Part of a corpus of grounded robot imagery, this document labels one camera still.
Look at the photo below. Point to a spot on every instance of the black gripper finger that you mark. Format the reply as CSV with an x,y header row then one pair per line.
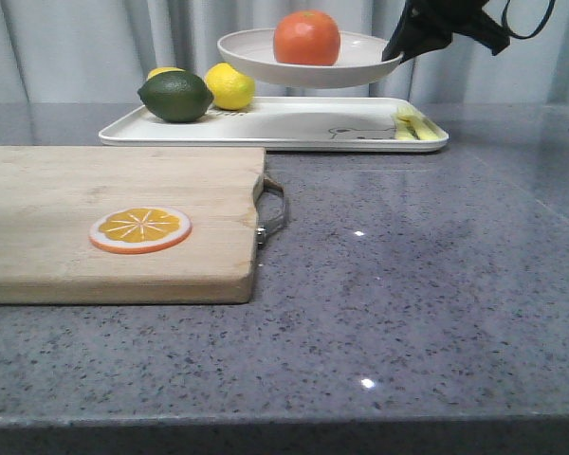
x,y
431,45
411,20

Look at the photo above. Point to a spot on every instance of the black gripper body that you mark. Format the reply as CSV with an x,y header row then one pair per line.
x,y
464,18

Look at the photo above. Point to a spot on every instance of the orange mandarin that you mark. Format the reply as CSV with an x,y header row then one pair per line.
x,y
307,37

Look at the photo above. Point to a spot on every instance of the beige round plate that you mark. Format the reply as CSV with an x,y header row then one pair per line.
x,y
360,61

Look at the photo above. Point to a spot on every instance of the white bear print tray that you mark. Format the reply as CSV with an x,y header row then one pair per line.
x,y
290,124

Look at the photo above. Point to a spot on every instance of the yellow plastic fork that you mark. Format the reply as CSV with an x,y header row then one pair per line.
x,y
422,129

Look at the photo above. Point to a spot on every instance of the yellow plastic spoon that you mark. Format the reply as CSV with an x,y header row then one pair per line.
x,y
403,129

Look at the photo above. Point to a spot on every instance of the yellow lemon front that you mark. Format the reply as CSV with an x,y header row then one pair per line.
x,y
231,89

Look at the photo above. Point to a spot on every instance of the yellow lemon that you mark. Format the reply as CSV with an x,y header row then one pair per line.
x,y
161,70
231,89

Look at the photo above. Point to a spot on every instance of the dark green lime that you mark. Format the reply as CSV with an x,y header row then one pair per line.
x,y
178,97

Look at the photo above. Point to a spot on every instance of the yellow lemon back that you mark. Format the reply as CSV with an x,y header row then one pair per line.
x,y
161,70

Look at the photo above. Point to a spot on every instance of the orange slice toy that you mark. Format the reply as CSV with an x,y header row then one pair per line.
x,y
140,230

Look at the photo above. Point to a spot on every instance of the grey curtain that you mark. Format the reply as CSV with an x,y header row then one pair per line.
x,y
102,51

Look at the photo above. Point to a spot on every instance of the wooden cutting board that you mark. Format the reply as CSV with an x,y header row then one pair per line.
x,y
86,225

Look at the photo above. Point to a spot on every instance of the metal cutting board handle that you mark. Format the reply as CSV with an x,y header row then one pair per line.
x,y
272,208

